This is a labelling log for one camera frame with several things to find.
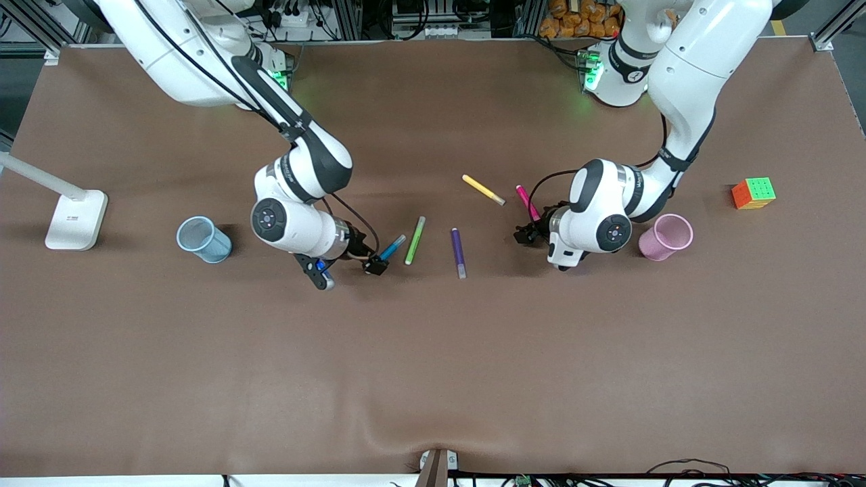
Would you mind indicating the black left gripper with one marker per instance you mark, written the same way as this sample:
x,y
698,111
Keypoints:
x,y
538,230

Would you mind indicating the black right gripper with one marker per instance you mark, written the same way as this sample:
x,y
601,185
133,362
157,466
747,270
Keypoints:
x,y
360,251

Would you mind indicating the blue marker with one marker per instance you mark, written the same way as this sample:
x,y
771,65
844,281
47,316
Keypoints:
x,y
394,247

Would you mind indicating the pink marker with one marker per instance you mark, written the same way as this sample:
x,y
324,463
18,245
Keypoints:
x,y
526,201

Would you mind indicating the yellow marker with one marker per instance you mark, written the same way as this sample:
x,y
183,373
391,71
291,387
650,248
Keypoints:
x,y
482,189

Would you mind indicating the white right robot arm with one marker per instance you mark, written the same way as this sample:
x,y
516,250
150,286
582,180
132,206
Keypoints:
x,y
304,169

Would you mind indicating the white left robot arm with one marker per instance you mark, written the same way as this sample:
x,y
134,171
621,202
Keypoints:
x,y
690,61

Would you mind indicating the green marker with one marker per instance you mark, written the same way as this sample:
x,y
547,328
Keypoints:
x,y
415,241

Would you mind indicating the purple marker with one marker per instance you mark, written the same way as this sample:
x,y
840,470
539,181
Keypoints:
x,y
458,250

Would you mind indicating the pink plastic cup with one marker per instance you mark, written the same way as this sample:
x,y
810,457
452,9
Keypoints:
x,y
666,240

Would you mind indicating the blue plastic cup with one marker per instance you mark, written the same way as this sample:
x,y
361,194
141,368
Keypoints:
x,y
206,242

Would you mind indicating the bag of orange items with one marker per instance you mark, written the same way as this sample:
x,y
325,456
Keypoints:
x,y
582,20

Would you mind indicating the colourful puzzle cube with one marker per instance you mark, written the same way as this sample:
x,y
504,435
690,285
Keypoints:
x,y
754,194

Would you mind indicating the white power strip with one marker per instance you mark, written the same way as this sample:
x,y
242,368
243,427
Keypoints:
x,y
291,20

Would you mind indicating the white lamp stand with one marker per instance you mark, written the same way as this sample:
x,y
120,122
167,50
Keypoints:
x,y
74,223

